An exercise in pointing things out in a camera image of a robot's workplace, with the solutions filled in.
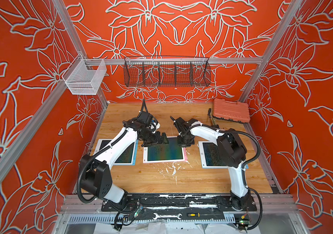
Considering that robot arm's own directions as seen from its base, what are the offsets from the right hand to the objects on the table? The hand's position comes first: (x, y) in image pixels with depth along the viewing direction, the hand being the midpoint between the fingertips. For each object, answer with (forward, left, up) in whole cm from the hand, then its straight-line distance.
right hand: (181, 144), depth 94 cm
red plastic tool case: (+27, -42, +4) cm, 50 cm away
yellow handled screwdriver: (-38, -3, -1) cm, 38 cm away
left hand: (-6, +12, +13) cm, 19 cm away
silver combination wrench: (-39, +14, -1) cm, 42 cm away
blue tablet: (-9, +35, -2) cm, 36 cm away
